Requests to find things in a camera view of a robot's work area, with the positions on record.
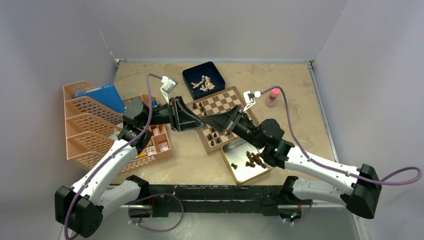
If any blue folder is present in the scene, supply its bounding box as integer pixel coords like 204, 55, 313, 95
74, 84, 125, 114

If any orange plastic file organizer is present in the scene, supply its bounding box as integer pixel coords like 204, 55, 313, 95
62, 81, 123, 171

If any pile of dark chess pieces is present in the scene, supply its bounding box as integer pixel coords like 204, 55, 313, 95
229, 151, 268, 170

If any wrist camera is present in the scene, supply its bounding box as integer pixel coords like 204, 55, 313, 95
160, 75, 178, 103
243, 90, 262, 112

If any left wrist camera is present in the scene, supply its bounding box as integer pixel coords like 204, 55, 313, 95
160, 75, 178, 103

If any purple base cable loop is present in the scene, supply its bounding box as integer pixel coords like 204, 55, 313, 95
127, 192, 186, 233

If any metal gold-rimmed tin tray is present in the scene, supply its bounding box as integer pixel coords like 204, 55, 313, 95
220, 138, 273, 185

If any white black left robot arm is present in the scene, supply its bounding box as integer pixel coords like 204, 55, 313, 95
54, 96, 206, 240

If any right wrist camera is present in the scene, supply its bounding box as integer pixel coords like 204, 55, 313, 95
243, 90, 262, 112

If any pink lidded small bottle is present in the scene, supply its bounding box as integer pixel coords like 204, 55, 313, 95
265, 88, 281, 108

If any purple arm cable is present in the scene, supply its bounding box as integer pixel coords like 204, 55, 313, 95
259, 86, 423, 187
63, 73, 165, 240

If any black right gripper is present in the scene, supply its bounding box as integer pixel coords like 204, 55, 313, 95
201, 105, 265, 150

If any pile of light chess pieces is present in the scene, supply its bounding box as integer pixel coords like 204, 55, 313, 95
191, 75, 216, 92

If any orange plastic basket tray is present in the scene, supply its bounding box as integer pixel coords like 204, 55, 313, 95
116, 94, 173, 173

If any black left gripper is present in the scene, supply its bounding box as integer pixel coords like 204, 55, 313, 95
141, 96, 205, 131

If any wooden chess board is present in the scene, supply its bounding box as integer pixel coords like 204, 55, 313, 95
186, 86, 245, 155

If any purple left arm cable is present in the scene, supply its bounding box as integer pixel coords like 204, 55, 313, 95
63, 73, 165, 240

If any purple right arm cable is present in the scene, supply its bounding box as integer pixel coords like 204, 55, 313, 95
259, 86, 423, 187

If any dark blue square tray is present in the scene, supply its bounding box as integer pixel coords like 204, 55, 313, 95
182, 61, 226, 100

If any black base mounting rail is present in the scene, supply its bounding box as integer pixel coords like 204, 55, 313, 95
69, 183, 361, 220

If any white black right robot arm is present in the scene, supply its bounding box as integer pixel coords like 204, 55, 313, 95
201, 105, 382, 219

